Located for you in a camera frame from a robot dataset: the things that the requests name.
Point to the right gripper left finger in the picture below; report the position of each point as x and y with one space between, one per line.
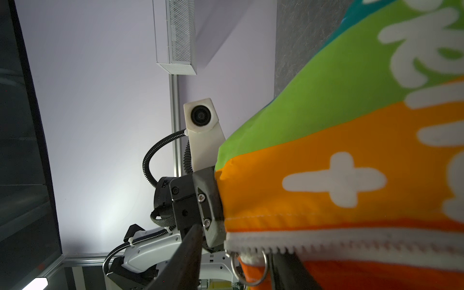
182 272

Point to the small white mesh basket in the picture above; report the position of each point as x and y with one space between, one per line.
188 34

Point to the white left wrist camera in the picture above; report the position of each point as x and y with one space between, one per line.
205 135

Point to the rainbow red kids jacket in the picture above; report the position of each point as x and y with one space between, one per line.
357 167

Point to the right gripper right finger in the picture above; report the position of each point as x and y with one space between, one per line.
289 273

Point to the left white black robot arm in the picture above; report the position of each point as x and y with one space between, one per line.
145 253

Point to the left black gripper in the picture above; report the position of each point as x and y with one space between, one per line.
175 205

